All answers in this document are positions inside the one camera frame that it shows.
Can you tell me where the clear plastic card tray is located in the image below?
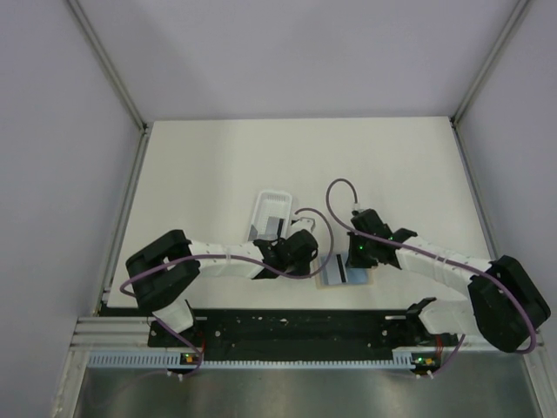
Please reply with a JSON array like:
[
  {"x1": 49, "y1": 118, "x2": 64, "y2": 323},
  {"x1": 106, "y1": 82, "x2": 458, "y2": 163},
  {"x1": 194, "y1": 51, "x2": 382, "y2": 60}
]
[{"x1": 247, "y1": 189, "x2": 293, "y2": 241}]

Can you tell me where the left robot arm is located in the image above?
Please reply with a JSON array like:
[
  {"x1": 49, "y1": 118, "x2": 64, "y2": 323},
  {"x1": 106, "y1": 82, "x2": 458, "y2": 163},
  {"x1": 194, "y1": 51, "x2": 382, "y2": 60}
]
[{"x1": 121, "y1": 229, "x2": 319, "y2": 346}]

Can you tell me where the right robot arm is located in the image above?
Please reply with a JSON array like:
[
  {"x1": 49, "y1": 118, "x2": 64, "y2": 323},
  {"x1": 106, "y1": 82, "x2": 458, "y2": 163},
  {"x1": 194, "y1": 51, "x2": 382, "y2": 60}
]
[{"x1": 348, "y1": 209, "x2": 551, "y2": 353}]

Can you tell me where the striped card in tray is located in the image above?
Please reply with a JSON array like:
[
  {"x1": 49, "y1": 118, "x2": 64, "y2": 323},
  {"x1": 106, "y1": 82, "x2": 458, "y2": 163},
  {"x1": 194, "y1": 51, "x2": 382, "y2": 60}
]
[{"x1": 260, "y1": 216, "x2": 285, "y2": 240}]

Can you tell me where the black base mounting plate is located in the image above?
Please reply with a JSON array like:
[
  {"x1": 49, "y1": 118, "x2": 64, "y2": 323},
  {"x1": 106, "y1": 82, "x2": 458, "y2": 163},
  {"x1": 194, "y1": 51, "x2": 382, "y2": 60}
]
[{"x1": 148, "y1": 309, "x2": 458, "y2": 361}]

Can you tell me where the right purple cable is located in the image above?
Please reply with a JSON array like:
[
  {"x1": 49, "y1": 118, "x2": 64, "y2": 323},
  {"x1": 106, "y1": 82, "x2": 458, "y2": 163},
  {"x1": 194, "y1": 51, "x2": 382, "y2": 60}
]
[{"x1": 325, "y1": 178, "x2": 539, "y2": 354}]

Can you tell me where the purple cable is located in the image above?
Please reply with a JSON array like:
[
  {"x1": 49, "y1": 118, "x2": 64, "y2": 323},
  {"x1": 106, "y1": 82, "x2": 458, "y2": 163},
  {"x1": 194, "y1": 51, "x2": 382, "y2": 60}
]
[
  {"x1": 325, "y1": 178, "x2": 539, "y2": 354},
  {"x1": 119, "y1": 207, "x2": 335, "y2": 297}
]

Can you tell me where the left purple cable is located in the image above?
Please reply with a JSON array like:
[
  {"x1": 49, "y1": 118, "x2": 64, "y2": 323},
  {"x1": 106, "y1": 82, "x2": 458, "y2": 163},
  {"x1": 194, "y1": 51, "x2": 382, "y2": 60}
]
[{"x1": 119, "y1": 207, "x2": 335, "y2": 297}]

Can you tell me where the grey slotted cable duct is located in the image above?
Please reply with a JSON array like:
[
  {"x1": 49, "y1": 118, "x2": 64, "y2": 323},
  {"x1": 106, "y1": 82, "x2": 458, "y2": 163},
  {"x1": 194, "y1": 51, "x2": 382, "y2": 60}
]
[{"x1": 88, "y1": 350, "x2": 430, "y2": 370}]

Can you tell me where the right aluminium frame post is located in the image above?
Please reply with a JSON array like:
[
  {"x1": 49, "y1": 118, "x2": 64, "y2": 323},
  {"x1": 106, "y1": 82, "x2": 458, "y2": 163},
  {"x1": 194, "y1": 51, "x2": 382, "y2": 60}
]
[{"x1": 450, "y1": 0, "x2": 534, "y2": 129}]

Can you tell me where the aluminium frame post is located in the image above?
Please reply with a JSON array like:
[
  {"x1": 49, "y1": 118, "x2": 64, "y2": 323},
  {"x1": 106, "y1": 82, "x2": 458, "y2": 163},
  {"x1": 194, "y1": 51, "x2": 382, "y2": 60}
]
[
  {"x1": 64, "y1": 0, "x2": 151, "y2": 131},
  {"x1": 450, "y1": 0, "x2": 534, "y2": 129}
]

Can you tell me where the left aluminium frame post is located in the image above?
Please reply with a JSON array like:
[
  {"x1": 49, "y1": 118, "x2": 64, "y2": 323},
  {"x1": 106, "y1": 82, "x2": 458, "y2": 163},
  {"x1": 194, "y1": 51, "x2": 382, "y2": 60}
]
[{"x1": 64, "y1": 0, "x2": 151, "y2": 131}]

